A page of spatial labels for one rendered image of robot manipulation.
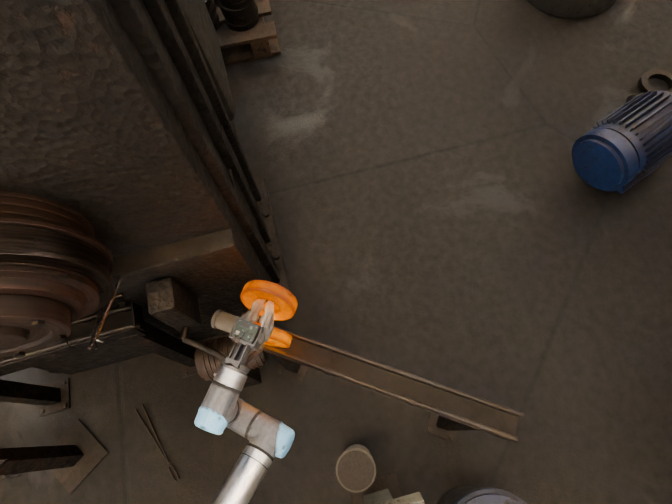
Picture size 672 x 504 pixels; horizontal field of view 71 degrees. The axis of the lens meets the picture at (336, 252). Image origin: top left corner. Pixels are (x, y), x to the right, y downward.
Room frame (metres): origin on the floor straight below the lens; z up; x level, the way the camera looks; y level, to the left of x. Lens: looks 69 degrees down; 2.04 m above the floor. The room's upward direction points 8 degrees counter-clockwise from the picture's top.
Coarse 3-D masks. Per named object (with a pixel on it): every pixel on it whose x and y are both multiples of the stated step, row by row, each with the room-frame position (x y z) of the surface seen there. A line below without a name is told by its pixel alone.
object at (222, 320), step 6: (216, 312) 0.38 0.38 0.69; (222, 312) 0.38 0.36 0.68; (216, 318) 0.37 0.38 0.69; (222, 318) 0.36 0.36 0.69; (228, 318) 0.36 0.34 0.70; (234, 318) 0.36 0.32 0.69; (216, 324) 0.35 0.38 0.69; (222, 324) 0.35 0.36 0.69; (228, 324) 0.34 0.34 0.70; (228, 330) 0.33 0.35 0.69
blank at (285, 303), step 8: (256, 280) 0.40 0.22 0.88; (264, 280) 0.40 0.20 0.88; (248, 288) 0.38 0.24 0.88; (256, 288) 0.38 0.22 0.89; (264, 288) 0.37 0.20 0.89; (272, 288) 0.37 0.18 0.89; (280, 288) 0.37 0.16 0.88; (240, 296) 0.38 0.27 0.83; (248, 296) 0.37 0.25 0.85; (256, 296) 0.37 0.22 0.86; (264, 296) 0.36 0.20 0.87; (272, 296) 0.35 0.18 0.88; (280, 296) 0.35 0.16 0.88; (288, 296) 0.35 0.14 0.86; (248, 304) 0.36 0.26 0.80; (280, 304) 0.34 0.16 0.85; (288, 304) 0.33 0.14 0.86; (296, 304) 0.34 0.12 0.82; (264, 312) 0.34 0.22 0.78; (280, 312) 0.33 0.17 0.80; (288, 312) 0.32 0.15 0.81; (280, 320) 0.32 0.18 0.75
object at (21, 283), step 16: (0, 272) 0.35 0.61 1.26; (16, 272) 0.35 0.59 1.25; (32, 272) 0.36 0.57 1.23; (48, 272) 0.36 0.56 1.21; (64, 272) 0.37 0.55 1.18; (0, 288) 0.33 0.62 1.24; (16, 288) 0.33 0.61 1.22; (32, 288) 0.34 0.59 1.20; (48, 288) 0.34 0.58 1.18; (64, 288) 0.35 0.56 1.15; (80, 288) 0.36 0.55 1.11; (96, 288) 0.37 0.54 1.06; (64, 304) 0.33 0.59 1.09; (80, 304) 0.34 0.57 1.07; (96, 304) 0.36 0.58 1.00
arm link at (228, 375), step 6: (222, 366) 0.19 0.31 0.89; (228, 366) 0.19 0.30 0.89; (216, 372) 0.18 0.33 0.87; (222, 372) 0.18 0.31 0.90; (228, 372) 0.17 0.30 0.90; (234, 372) 0.17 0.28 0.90; (240, 372) 0.17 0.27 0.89; (216, 378) 0.16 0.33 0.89; (222, 378) 0.16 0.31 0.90; (228, 378) 0.16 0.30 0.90; (234, 378) 0.16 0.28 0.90; (240, 378) 0.16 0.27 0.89; (246, 378) 0.16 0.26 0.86; (228, 384) 0.14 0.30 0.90; (234, 384) 0.14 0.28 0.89; (240, 384) 0.14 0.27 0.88; (240, 390) 0.13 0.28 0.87
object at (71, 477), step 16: (80, 432) 0.15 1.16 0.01; (0, 448) 0.10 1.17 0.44; (16, 448) 0.10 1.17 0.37; (32, 448) 0.09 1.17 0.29; (48, 448) 0.09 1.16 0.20; (64, 448) 0.09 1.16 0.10; (80, 448) 0.08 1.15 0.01; (96, 448) 0.07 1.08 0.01; (0, 464) 0.05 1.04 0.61; (16, 464) 0.05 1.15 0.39; (32, 464) 0.04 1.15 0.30; (48, 464) 0.04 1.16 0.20; (64, 464) 0.03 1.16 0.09; (80, 464) 0.02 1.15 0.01; (96, 464) 0.01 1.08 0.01; (64, 480) -0.03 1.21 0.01; (80, 480) -0.04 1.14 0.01
